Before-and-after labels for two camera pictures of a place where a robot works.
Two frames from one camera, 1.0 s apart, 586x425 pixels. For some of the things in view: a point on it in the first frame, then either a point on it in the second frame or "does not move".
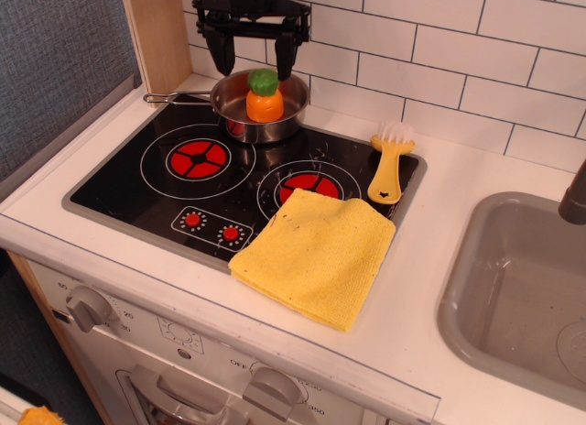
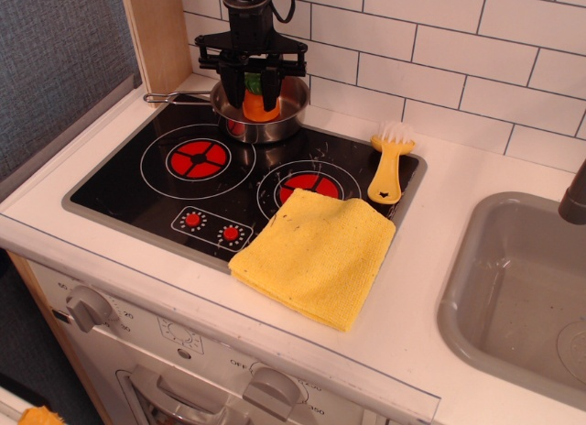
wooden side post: x=157 y=22 does not move
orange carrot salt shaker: x=265 y=103 does not move
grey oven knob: x=272 y=393 does not move
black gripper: x=253 y=11 → x=251 y=40
